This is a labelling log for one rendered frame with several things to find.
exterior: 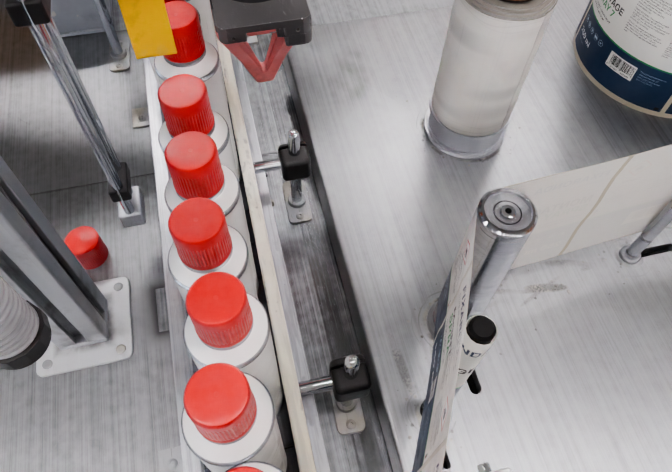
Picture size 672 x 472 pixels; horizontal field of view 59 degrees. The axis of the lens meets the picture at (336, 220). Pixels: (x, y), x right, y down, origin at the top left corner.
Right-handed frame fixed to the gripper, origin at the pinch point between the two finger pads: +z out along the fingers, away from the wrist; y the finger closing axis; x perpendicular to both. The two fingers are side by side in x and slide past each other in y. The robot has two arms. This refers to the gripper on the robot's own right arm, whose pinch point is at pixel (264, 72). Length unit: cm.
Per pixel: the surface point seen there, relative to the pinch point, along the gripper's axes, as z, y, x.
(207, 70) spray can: -2.6, -1.7, 4.6
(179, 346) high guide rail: 5.6, -20.6, 10.1
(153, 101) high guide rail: 5.3, 3.9, 10.3
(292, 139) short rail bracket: 7.1, -1.9, -1.8
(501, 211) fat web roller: -4.8, -20.5, -12.2
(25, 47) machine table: 18.1, 30.2, 28.2
